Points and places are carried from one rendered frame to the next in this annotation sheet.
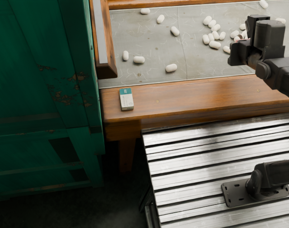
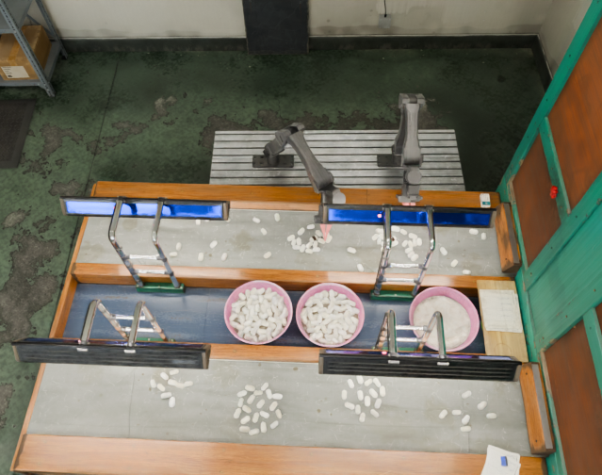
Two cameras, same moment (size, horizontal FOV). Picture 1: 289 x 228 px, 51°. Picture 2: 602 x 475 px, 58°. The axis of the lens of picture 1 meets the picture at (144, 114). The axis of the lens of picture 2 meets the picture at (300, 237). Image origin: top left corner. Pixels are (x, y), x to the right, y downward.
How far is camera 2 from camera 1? 2.25 m
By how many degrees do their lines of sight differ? 53
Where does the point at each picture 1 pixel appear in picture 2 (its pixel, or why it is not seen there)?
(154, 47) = (460, 241)
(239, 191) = not seen: hidden behind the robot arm
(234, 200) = not seen: hidden behind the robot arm
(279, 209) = (385, 150)
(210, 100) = (426, 194)
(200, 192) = (432, 164)
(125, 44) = (482, 247)
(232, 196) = not seen: hidden behind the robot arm
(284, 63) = (414, 152)
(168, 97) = (455, 200)
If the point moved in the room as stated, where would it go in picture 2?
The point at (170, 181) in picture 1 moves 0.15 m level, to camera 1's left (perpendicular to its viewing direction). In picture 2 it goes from (450, 172) to (482, 181)
